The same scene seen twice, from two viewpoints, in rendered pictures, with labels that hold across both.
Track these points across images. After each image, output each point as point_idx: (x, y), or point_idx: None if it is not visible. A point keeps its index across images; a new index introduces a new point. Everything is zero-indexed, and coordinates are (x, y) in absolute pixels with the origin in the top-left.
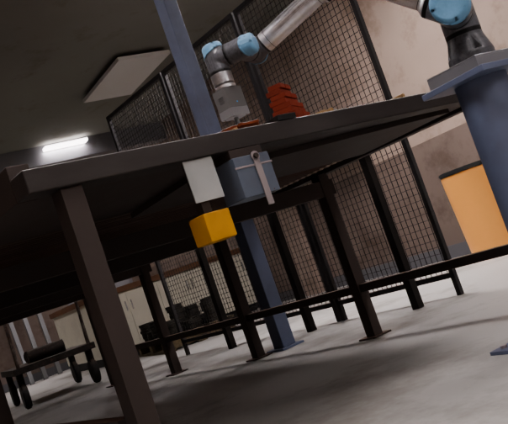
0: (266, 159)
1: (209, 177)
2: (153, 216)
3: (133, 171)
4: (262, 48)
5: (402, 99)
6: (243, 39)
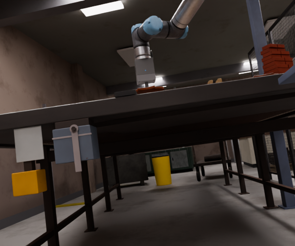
0: (86, 132)
1: (33, 143)
2: (169, 127)
3: None
4: (174, 27)
5: None
6: (145, 21)
